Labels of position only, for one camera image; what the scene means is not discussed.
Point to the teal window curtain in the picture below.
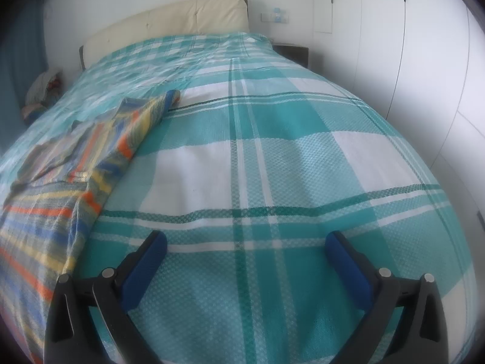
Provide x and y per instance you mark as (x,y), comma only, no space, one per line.
(23,58)

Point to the striped knit sweater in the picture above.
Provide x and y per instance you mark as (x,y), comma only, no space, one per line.
(52,204)

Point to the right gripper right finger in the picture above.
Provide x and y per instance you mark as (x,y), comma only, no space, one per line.
(421,334)

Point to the teal plaid bedspread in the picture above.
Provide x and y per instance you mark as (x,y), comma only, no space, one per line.
(246,174)

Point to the cream padded headboard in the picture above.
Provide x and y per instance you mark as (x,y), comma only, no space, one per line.
(188,17)

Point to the dark bedside table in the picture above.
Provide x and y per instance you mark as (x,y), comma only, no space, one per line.
(293,52)

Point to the white wardrobe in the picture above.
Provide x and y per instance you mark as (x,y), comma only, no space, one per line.
(420,65)

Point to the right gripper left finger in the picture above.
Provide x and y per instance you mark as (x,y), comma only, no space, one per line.
(71,335)

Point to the wall switch panel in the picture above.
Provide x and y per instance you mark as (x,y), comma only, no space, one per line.
(277,15)

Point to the pile of clothes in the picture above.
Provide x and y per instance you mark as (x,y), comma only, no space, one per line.
(43,94)

